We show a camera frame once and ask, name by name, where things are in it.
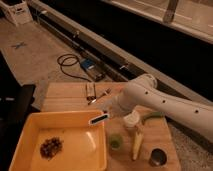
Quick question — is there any pale corn cob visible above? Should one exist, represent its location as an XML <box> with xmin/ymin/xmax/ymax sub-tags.
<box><xmin>132</xmin><ymin>130</ymin><xmax>144</xmax><ymax>160</ymax></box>

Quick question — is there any dark brown crumbled clump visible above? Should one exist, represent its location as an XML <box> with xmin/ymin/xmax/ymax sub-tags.
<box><xmin>40</xmin><ymin>137</ymin><xmax>63</xmax><ymax>159</ymax></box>

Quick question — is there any dark metal cup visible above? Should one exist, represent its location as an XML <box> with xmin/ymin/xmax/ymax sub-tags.
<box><xmin>149</xmin><ymin>148</ymin><xmax>167</xmax><ymax>167</ymax></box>

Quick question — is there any blue and grey device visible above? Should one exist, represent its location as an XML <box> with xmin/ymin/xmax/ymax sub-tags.
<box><xmin>80</xmin><ymin>59</ymin><xmax>105</xmax><ymax>82</ymax></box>

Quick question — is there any white cardboard box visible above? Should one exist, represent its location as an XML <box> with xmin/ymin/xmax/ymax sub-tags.
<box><xmin>0</xmin><ymin>0</ymin><xmax>33</xmax><ymax>27</ymax></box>

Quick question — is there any white dish brush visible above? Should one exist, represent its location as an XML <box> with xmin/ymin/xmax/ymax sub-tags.
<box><xmin>88</xmin><ymin>113</ymin><xmax>110</xmax><ymax>125</ymax></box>

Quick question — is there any black chair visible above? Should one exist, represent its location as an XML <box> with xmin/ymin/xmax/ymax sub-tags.
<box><xmin>0</xmin><ymin>51</ymin><xmax>35</xmax><ymax>171</ymax></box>

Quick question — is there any green pepper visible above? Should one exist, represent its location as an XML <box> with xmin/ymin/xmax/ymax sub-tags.
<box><xmin>141</xmin><ymin>112</ymin><xmax>164</xmax><ymax>125</ymax></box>

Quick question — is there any white paper cup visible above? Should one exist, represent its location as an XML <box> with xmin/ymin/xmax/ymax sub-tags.
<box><xmin>123</xmin><ymin>111</ymin><xmax>140</xmax><ymax>129</ymax></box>

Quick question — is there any black coiled cable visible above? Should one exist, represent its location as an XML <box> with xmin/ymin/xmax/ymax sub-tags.
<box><xmin>56</xmin><ymin>53</ymin><xmax>93</xmax><ymax>82</ymax></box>

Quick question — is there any long metal rail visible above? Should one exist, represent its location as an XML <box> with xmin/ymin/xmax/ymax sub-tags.
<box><xmin>28</xmin><ymin>0</ymin><xmax>213</xmax><ymax>105</ymax></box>

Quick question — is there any yellow plastic tub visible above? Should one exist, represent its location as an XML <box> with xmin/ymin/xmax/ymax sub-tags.
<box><xmin>9</xmin><ymin>110</ymin><xmax>107</xmax><ymax>171</ymax></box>

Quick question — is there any small clear packet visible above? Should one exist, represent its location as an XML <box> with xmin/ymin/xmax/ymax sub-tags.
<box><xmin>86</xmin><ymin>83</ymin><xmax>96</xmax><ymax>100</ymax></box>

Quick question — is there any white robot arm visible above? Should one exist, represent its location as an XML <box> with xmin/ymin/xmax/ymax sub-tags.
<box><xmin>108</xmin><ymin>74</ymin><xmax>213</xmax><ymax>143</ymax></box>

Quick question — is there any silver fork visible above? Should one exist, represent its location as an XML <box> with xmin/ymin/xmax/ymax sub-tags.
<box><xmin>88</xmin><ymin>88</ymin><xmax>111</xmax><ymax>105</ymax></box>

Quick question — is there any blue grey folded cloth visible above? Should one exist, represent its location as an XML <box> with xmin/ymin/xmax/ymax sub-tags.
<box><xmin>102</xmin><ymin>99</ymin><xmax>114</xmax><ymax>113</ymax></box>

